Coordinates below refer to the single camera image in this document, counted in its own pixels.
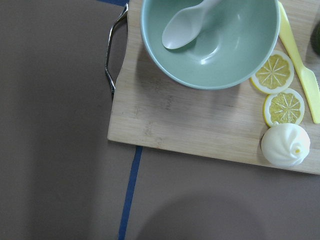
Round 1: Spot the wooden cutting board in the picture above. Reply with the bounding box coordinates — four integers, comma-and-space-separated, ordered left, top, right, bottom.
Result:
107, 0, 320, 176

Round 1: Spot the green bowl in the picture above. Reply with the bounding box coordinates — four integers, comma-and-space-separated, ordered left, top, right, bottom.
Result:
140, 0, 280, 90

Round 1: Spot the lemon slice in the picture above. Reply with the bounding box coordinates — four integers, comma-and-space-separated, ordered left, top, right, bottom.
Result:
250, 50, 295, 94
263, 88, 305, 127

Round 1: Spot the white plastic spoon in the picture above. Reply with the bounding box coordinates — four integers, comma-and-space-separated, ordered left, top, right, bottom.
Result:
161, 0, 220, 50

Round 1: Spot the yellow plastic knife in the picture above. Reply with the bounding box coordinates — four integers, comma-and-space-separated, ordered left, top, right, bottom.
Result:
278, 2, 320, 124

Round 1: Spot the upper lemon slice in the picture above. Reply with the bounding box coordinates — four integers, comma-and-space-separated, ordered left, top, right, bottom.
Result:
250, 50, 295, 94

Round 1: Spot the green avocado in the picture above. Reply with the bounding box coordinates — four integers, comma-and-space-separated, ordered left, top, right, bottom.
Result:
310, 21, 320, 56

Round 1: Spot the lower lemon slice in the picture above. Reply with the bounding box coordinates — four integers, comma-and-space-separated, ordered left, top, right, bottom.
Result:
263, 88, 305, 127

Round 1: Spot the metal board handle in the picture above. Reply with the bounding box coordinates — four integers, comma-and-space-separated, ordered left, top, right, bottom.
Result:
104, 2, 129, 96

